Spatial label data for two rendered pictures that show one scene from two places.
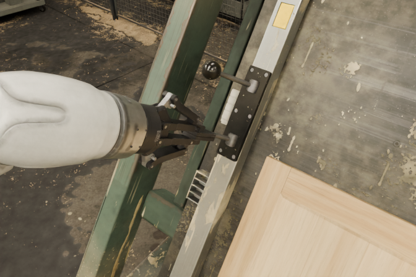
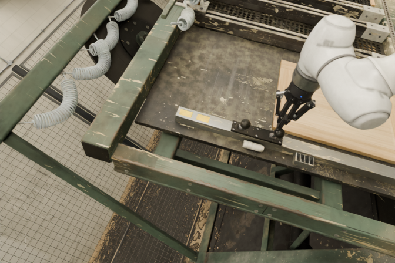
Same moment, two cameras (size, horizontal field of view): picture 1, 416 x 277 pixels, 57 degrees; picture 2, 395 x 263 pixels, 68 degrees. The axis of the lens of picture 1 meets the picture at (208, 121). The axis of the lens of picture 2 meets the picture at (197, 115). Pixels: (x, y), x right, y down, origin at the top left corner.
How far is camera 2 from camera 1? 1.06 m
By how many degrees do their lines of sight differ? 69
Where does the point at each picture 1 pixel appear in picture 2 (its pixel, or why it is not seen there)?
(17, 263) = not seen: outside the picture
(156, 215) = (335, 205)
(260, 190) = (290, 128)
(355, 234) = not seen: hidden behind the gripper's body
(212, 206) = (310, 146)
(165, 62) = (236, 183)
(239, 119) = (260, 133)
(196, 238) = (331, 154)
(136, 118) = not seen: hidden behind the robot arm
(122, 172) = (322, 211)
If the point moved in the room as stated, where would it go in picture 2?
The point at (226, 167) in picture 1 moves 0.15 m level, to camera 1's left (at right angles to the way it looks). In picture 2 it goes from (287, 140) to (308, 161)
